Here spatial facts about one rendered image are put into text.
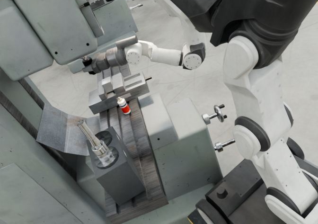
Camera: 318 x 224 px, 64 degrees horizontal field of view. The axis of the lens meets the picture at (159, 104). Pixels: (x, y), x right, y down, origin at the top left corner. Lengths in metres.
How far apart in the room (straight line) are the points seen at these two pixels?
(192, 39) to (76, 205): 1.08
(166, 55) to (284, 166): 0.65
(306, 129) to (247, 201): 1.14
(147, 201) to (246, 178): 0.53
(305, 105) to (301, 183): 1.42
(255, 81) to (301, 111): 1.69
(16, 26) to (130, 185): 0.72
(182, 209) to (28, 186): 0.92
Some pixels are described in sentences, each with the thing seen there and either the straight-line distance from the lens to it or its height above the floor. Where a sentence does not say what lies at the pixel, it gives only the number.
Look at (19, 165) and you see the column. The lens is 1.36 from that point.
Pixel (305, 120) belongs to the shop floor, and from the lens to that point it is 2.37.
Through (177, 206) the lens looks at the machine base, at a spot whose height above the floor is 0.20.
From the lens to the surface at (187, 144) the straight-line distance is 1.46.
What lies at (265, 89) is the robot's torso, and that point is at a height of 1.20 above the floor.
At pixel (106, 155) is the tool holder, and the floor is 1.12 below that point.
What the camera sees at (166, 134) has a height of 0.78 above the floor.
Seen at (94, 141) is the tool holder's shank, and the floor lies 1.19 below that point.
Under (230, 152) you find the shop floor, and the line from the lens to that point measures 2.18.
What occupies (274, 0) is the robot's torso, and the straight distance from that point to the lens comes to 0.58.
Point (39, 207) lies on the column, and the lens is 1.59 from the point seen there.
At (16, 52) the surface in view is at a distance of 1.15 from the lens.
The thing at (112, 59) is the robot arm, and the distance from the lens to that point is 1.18.
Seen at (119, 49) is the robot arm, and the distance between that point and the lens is 1.17.
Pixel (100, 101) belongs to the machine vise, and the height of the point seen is 0.97.
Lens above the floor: 1.72
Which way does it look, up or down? 37 degrees down
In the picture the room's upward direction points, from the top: 24 degrees counter-clockwise
